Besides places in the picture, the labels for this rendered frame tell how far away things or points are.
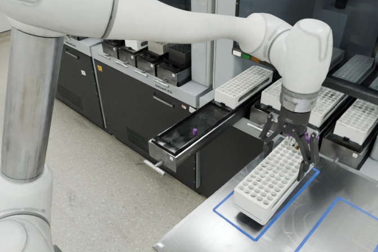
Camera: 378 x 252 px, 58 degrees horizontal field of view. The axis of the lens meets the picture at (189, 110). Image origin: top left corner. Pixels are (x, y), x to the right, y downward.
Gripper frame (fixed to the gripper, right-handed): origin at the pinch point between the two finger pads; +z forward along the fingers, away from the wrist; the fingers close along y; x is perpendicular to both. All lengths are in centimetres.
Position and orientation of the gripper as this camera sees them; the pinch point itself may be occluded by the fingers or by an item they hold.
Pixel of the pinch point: (284, 163)
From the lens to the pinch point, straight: 102.9
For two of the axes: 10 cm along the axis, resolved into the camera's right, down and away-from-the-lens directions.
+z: 0.0, 8.3, 5.6
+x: 6.6, -4.2, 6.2
